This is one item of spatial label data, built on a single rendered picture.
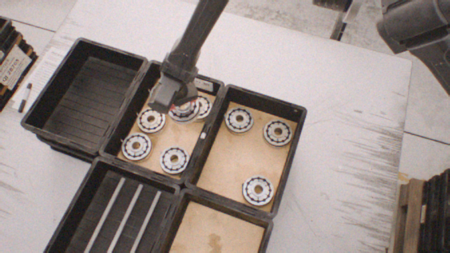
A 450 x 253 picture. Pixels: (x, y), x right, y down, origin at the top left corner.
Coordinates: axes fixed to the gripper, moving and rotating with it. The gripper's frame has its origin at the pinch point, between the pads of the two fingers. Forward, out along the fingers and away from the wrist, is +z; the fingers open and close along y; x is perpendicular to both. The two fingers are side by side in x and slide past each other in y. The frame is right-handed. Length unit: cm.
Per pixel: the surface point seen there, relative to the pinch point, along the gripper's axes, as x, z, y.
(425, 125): -20, 110, 140
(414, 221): -66, 92, 91
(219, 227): -36.5, 19.5, -3.1
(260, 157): -19.7, 21.3, 18.8
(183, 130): 0.1, 21.2, -2.6
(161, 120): 5.9, 18.3, -8.5
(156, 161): -7.3, 20.2, -15.4
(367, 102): -12, 37, 73
